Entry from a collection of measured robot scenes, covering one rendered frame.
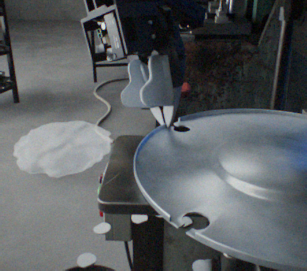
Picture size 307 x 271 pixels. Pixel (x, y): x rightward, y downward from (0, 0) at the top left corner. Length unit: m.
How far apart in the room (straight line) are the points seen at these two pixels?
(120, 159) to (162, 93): 0.10
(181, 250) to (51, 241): 1.07
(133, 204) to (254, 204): 0.10
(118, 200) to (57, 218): 1.30
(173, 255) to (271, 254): 0.21
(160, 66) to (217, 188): 0.16
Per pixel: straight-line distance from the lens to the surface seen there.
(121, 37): 0.40
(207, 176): 0.37
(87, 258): 0.48
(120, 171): 0.38
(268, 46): 1.94
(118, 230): 0.71
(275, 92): 1.30
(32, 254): 1.49
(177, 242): 0.50
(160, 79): 0.43
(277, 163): 0.39
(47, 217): 1.64
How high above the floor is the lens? 0.97
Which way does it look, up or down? 22 degrees down
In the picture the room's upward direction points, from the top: straight up
